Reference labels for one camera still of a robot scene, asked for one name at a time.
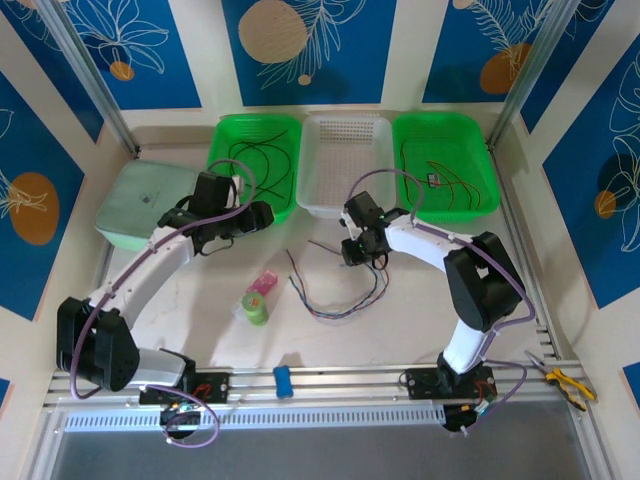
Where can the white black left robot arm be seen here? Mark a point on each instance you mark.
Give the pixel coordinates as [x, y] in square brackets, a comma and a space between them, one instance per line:
[150, 270]

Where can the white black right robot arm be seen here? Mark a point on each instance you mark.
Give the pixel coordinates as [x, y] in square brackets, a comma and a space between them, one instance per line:
[480, 280]

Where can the green perforated plastic basket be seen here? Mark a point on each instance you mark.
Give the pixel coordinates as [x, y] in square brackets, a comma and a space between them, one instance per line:
[220, 140]

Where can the pale green fabric pouch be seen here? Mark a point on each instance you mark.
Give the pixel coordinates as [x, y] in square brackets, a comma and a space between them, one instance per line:
[135, 200]

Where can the blue red barcode sticker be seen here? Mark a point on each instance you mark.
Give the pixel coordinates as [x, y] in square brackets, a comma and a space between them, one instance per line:
[435, 181]

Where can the white perforated plastic basket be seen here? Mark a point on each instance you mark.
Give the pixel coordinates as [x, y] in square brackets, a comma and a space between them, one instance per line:
[345, 150]

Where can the small pink box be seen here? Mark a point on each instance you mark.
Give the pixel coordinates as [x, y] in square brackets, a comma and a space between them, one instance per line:
[263, 282]

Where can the small clear plastic piece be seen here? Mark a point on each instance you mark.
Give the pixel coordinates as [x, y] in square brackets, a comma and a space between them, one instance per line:
[239, 313]

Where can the green tape roll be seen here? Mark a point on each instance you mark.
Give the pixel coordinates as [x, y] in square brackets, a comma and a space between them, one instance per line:
[255, 310]

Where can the green basket with barcode sticker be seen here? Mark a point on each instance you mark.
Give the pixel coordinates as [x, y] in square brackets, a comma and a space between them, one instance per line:
[460, 135]

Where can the small blue block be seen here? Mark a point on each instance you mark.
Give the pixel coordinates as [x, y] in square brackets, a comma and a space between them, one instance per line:
[283, 382]

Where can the black electronics module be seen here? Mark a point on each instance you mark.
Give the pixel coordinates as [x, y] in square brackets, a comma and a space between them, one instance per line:
[182, 422]
[462, 417]

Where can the grey metal sheet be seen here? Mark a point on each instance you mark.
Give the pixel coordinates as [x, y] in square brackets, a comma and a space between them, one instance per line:
[300, 457]

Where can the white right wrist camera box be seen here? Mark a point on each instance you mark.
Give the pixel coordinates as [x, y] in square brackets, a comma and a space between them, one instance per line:
[350, 225]

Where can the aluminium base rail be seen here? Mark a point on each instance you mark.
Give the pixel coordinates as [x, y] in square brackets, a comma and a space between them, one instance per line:
[340, 380]

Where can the aluminium frame post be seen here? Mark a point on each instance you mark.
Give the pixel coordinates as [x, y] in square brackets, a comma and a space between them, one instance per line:
[525, 75]
[90, 75]

